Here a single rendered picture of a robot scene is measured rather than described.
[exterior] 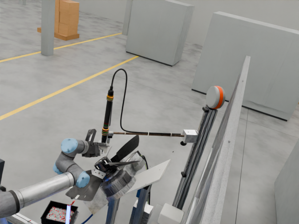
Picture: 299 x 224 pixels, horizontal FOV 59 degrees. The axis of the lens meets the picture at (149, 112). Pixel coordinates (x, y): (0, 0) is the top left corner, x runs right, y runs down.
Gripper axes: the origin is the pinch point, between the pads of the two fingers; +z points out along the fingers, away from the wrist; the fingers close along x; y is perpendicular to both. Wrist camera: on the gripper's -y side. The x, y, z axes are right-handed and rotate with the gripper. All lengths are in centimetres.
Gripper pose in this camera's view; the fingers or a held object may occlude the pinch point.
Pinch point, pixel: (102, 146)
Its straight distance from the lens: 168.7
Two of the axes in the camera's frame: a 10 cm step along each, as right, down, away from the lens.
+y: 1.1, 9.6, -2.4
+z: 3.5, 1.9, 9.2
